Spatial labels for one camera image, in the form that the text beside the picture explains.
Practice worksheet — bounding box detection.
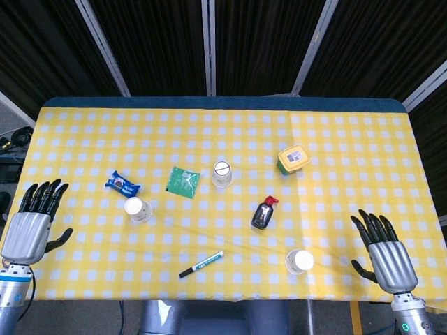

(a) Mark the green foil sachet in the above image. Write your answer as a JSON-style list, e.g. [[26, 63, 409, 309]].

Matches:
[[165, 165, 201, 200]]

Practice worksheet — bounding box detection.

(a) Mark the dark sauce bottle red cap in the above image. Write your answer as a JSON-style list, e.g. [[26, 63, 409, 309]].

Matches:
[[250, 195, 280, 231]]

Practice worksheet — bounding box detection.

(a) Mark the green white marker pen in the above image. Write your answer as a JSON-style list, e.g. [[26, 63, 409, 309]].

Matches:
[[178, 251, 225, 279]]

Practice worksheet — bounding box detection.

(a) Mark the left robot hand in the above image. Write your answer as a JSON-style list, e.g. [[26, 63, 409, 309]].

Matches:
[[1, 178, 74, 265]]

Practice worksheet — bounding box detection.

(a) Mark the black cable bundle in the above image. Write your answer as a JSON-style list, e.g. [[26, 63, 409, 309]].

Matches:
[[0, 126, 34, 151]]

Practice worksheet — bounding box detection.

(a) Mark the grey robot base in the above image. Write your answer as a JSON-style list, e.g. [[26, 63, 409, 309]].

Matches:
[[139, 299, 291, 335]]

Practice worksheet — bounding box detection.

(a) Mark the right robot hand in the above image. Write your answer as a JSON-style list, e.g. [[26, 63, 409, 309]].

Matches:
[[350, 209, 419, 295]]

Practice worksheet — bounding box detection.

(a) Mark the yellow white checkered tablecloth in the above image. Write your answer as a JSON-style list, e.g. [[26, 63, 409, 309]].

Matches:
[[6, 106, 447, 304]]

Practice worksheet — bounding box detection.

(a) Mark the blue table cover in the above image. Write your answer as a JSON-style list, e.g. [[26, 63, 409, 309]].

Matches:
[[41, 96, 409, 114]]

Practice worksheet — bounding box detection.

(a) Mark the white paper cup blue print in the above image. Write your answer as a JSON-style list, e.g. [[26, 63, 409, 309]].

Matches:
[[124, 196, 154, 224]]

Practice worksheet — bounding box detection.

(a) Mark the white partition post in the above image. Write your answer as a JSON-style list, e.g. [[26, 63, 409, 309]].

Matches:
[[401, 59, 447, 113], [200, 0, 217, 97], [0, 90, 36, 131], [75, 0, 131, 97], [291, 0, 339, 97]]

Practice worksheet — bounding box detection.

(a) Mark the blue cookie packet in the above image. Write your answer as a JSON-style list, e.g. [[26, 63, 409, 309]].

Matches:
[[105, 170, 141, 196]]

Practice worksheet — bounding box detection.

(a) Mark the upside-down floral paper cup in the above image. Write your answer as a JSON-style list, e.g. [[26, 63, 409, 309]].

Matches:
[[211, 160, 234, 188]]

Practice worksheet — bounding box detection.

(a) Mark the green tub yellow lid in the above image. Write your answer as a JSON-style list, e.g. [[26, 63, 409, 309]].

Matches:
[[277, 145, 310, 175]]

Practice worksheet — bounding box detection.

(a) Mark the white paper cup green flower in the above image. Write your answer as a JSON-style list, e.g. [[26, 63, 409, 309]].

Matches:
[[284, 249, 315, 276]]

